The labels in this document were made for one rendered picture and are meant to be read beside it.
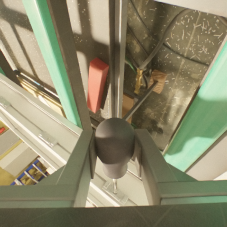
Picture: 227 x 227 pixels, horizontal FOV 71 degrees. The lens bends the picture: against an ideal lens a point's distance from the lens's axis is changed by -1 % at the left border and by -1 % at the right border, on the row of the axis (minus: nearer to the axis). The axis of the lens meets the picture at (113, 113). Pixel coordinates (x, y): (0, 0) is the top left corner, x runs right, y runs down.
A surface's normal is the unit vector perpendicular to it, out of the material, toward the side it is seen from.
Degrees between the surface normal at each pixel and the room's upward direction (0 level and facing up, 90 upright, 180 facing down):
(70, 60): 90
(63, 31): 90
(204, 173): 0
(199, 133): 0
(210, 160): 0
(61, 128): 90
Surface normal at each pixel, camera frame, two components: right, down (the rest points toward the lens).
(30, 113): -0.01, -0.62
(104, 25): -0.60, 0.63
